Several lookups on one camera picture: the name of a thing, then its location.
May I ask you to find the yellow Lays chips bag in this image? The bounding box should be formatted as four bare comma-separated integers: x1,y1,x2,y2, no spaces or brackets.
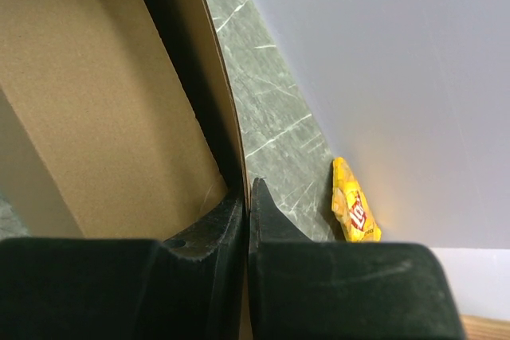
331,157,382,242

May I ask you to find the brown cardboard box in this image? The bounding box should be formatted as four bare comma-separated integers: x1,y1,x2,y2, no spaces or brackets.
0,0,252,340

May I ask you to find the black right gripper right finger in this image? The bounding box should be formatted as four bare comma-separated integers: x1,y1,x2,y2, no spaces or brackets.
248,178,465,339

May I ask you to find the pink three-tier shelf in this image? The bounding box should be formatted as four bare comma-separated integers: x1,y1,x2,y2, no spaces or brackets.
461,315,510,340

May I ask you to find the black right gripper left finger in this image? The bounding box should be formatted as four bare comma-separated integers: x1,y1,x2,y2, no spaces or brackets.
1,190,244,339

